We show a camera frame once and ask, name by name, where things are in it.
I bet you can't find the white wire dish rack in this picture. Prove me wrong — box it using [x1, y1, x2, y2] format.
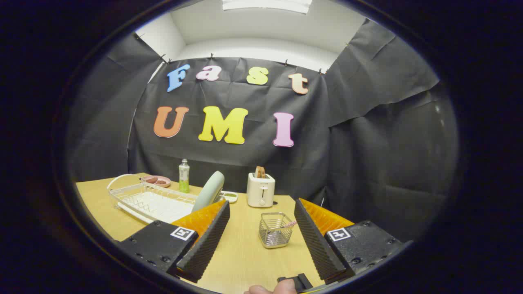
[107, 174, 227, 224]

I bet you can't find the ceiling light panel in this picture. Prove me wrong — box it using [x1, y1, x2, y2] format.
[222, 0, 313, 15]

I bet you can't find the small pink plate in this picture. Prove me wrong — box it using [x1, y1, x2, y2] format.
[141, 176, 172, 188]

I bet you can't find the pale green plate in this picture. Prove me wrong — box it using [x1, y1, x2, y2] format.
[191, 171, 225, 213]

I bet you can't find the cream toaster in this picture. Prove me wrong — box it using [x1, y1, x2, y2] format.
[246, 173, 276, 208]

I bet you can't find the pink checked handle spoon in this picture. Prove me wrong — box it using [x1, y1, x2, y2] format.
[275, 220, 297, 237]

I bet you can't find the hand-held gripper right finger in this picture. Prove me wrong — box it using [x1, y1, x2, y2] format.
[294, 198, 405, 285]

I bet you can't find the green liquid bottle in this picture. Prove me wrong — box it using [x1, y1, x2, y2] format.
[179, 159, 190, 194]

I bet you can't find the metal wire basket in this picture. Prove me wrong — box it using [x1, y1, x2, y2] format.
[259, 212, 295, 249]

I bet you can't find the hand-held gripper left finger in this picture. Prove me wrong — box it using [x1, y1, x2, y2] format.
[116, 200, 230, 283]

